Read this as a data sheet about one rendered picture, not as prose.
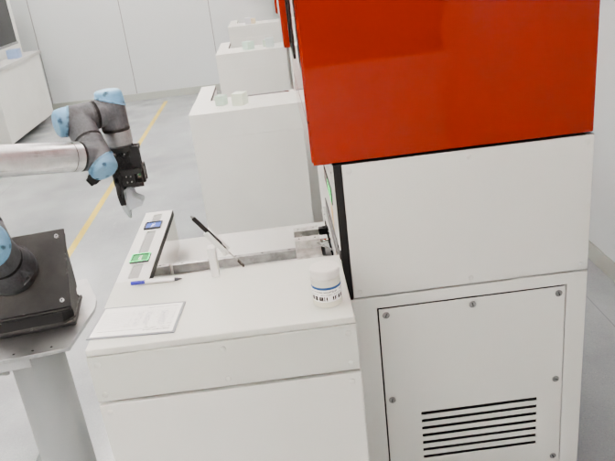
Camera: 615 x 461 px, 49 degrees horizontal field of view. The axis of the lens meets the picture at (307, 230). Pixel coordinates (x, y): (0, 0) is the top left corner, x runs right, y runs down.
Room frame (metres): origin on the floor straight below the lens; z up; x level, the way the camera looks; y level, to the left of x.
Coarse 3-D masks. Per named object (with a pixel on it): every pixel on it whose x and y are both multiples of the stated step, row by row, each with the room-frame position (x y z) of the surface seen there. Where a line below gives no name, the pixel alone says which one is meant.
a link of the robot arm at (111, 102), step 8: (112, 88) 1.86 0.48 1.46; (96, 96) 1.81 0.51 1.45; (104, 96) 1.80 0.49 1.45; (112, 96) 1.81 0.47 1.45; (120, 96) 1.83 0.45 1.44; (96, 104) 1.85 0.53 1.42; (104, 104) 1.80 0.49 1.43; (112, 104) 1.80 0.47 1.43; (120, 104) 1.82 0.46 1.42; (104, 112) 1.79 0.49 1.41; (112, 112) 1.80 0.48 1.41; (120, 112) 1.81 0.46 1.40; (104, 120) 1.79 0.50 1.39; (112, 120) 1.80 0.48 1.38; (120, 120) 1.81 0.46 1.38; (128, 120) 1.85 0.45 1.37; (104, 128) 1.81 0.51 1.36; (112, 128) 1.80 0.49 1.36; (120, 128) 1.81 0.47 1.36; (128, 128) 1.83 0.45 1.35
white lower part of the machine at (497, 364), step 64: (384, 320) 1.70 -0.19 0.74; (448, 320) 1.70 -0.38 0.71; (512, 320) 1.70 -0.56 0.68; (576, 320) 1.71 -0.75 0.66; (384, 384) 1.70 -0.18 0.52; (448, 384) 1.70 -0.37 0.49; (512, 384) 1.70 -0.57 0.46; (576, 384) 1.71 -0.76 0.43; (384, 448) 1.70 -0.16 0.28; (448, 448) 1.70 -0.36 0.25; (512, 448) 1.70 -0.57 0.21; (576, 448) 1.71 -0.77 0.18
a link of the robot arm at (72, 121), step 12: (60, 108) 1.76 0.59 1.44; (72, 108) 1.76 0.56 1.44; (84, 108) 1.77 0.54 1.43; (96, 108) 1.79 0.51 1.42; (60, 120) 1.73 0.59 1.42; (72, 120) 1.74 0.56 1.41; (84, 120) 1.74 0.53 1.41; (96, 120) 1.77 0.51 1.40; (60, 132) 1.73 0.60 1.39; (72, 132) 1.72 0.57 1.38; (84, 132) 1.71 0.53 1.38
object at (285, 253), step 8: (232, 256) 2.02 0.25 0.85; (240, 256) 2.02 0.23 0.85; (248, 256) 2.01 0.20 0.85; (256, 256) 2.02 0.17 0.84; (264, 256) 2.02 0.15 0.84; (272, 256) 2.02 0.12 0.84; (280, 256) 2.02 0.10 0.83; (288, 256) 2.02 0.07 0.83; (296, 256) 2.02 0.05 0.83; (176, 264) 2.01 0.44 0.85; (184, 264) 2.01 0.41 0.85; (192, 264) 2.01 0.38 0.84; (200, 264) 2.01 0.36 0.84; (208, 264) 2.01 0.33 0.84; (224, 264) 2.01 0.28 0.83; (232, 264) 2.01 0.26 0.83; (240, 264) 2.01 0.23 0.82; (176, 272) 2.01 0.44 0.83; (184, 272) 2.01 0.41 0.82
